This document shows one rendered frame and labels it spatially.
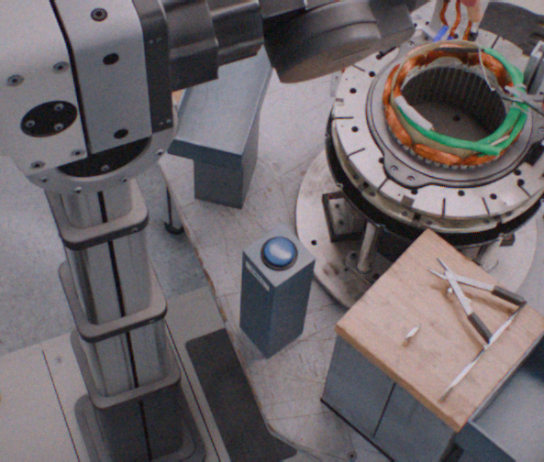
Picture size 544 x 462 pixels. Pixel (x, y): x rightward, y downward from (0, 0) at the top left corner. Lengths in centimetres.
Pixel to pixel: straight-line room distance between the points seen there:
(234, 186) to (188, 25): 106
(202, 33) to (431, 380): 79
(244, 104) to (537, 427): 60
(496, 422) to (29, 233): 150
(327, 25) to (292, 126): 117
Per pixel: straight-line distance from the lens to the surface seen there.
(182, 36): 69
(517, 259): 180
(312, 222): 177
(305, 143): 188
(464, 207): 148
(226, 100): 162
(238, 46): 72
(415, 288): 144
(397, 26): 76
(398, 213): 150
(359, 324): 141
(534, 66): 154
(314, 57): 73
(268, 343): 164
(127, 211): 134
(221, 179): 174
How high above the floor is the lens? 235
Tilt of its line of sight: 61 degrees down
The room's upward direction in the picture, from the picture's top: 5 degrees clockwise
